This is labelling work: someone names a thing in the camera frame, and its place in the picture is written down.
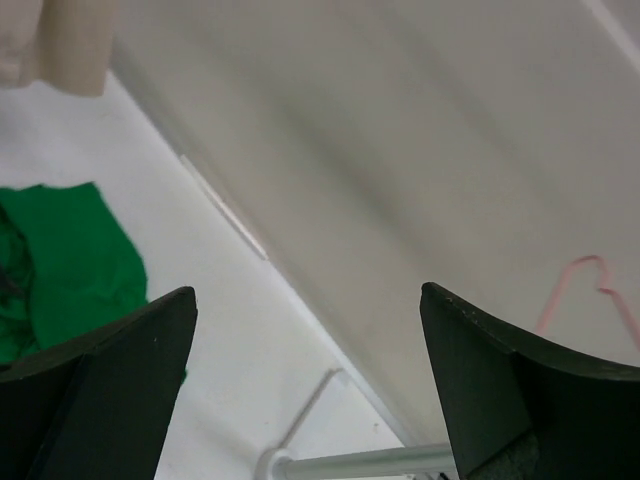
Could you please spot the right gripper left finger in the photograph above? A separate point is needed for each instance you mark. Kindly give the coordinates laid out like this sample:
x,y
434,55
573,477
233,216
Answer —
x,y
98,406

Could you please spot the metal clothes rack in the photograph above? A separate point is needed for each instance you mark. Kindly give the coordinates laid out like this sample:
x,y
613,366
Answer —
x,y
434,461

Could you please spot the beige ribbed garment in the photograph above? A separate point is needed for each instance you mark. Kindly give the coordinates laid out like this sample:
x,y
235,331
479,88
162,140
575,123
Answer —
x,y
66,44

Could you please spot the green t shirt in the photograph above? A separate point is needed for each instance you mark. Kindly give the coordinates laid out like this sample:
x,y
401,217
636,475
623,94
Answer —
x,y
67,267

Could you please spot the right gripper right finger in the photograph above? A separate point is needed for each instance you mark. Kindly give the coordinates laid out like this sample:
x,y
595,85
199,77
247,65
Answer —
x,y
517,406

